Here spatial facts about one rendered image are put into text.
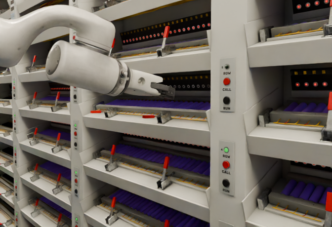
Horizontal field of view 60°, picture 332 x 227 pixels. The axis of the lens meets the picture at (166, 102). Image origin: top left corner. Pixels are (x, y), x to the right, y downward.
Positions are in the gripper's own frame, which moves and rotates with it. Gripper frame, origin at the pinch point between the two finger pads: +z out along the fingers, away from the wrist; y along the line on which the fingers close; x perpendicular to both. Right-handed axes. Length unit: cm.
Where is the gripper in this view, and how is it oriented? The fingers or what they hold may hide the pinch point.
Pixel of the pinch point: (163, 92)
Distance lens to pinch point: 78.8
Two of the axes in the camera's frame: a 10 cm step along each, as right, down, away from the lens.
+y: -7.1, -0.3, 7.0
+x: -1.5, 9.8, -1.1
